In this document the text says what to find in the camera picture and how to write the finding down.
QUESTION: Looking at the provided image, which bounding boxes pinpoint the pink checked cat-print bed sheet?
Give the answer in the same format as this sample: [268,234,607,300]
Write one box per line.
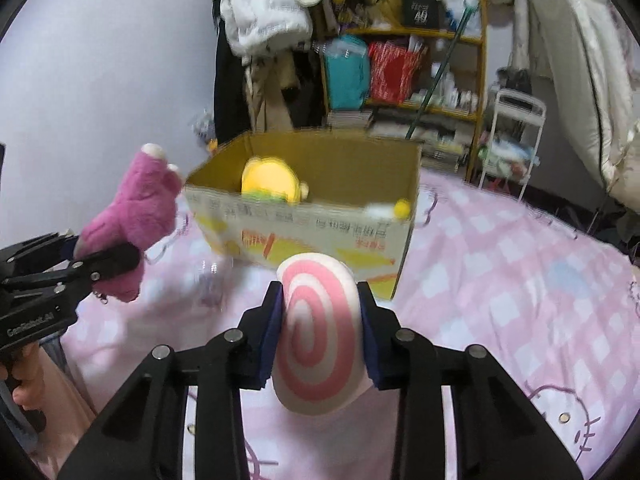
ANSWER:
[30,169,640,480]

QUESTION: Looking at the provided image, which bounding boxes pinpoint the beige garment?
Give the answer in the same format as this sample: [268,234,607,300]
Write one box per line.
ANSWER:
[244,52,296,134]

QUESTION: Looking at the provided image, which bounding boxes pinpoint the pink swirl plush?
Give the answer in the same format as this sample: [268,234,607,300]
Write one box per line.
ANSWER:
[271,253,374,417]

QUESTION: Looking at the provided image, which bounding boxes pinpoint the plastic bag of toys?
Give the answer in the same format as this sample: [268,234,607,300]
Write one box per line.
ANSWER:
[189,109,222,154]

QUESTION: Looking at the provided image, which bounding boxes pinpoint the dark cloth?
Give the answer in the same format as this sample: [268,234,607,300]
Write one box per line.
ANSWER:
[284,49,326,129]

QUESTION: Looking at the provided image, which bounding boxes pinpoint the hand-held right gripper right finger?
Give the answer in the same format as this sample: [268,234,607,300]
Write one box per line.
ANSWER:
[356,281,585,480]

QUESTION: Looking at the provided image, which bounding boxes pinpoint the cardboard box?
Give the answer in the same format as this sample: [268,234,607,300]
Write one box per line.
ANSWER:
[183,132,422,302]

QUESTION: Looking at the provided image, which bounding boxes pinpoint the stack of books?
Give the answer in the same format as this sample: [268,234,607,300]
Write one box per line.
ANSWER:
[327,108,374,130]

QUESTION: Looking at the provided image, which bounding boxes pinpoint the row of small bottles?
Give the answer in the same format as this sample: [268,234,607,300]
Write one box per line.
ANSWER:
[429,62,482,114]

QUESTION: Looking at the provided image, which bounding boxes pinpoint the black bag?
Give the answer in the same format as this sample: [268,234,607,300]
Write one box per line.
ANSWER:
[497,67,534,94]

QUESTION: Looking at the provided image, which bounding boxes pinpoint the green pole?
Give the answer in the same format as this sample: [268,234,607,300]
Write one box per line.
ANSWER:
[404,2,479,141]

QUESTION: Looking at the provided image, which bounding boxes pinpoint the stack of papers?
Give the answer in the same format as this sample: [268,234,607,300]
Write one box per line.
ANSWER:
[369,109,474,162]

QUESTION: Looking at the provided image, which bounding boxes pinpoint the black box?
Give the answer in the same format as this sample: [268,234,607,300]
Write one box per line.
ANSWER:
[402,0,446,29]

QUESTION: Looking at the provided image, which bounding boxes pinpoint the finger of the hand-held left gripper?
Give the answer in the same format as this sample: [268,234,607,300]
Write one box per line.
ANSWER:
[0,231,81,275]
[30,243,143,294]

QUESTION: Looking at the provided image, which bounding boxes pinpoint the teal bag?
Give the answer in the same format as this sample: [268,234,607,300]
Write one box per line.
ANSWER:
[323,35,371,111]

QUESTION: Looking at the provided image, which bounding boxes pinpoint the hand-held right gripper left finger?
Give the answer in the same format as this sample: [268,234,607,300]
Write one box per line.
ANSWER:
[57,281,285,480]

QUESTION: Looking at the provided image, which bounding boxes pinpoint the pink plush bear keychain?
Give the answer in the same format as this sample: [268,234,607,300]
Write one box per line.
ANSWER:
[79,143,185,304]

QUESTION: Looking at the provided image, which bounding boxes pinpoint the person's left forearm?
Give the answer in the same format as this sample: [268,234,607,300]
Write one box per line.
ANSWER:
[35,347,99,462]

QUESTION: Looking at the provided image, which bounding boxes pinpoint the yellow plush toy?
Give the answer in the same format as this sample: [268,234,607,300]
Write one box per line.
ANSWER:
[240,156,311,205]

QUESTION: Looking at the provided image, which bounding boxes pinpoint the colourful printed bag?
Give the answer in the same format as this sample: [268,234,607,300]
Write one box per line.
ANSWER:
[324,0,401,31]

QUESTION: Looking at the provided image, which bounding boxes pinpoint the person's left hand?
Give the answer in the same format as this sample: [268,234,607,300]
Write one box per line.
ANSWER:
[0,360,57,414]

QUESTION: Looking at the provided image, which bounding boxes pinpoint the white trolley cart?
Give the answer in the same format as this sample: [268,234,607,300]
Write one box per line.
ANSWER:
[479,87,547,202]

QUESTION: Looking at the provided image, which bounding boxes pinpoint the red patterned bag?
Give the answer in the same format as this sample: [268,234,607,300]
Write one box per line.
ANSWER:
[368,41,427,105]

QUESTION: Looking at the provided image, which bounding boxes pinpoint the wooden shelf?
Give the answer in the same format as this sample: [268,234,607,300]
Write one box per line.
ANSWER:
[314,0,489,184]

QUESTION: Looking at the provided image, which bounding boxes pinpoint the white puffer jacket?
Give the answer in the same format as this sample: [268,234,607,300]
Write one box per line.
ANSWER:
[219,0,314,56]

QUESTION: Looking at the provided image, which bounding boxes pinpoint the black coat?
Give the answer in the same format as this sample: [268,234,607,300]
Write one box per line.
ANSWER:
[212,0,251,147]

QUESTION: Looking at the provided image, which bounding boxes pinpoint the white-haired plush doll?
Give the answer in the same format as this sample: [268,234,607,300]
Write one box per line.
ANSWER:
[367,198,414,221]

